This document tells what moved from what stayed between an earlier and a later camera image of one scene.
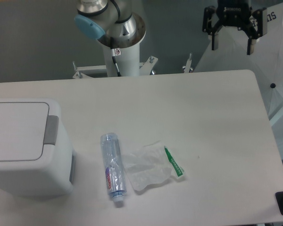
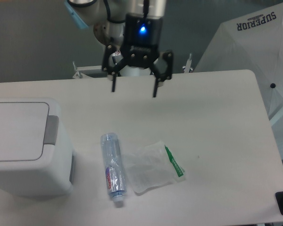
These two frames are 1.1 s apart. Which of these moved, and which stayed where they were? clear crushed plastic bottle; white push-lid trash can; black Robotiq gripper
Moved: black Robotiq gripper
Stayed: white push-lid trash can; clear crushed plastic bottle
